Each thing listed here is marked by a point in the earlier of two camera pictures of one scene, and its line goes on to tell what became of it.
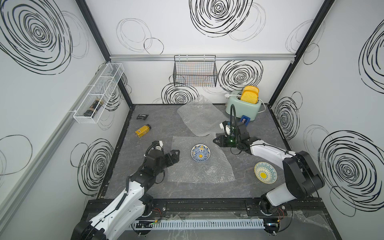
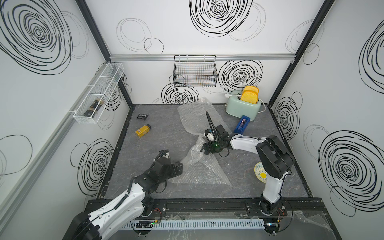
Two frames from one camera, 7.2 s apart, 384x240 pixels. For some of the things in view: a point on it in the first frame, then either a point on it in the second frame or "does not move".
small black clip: (143, 116) does not move
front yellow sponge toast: (249, 96) does not move
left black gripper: (175, 158) -> (179, 169)
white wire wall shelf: (88, 111) does not move
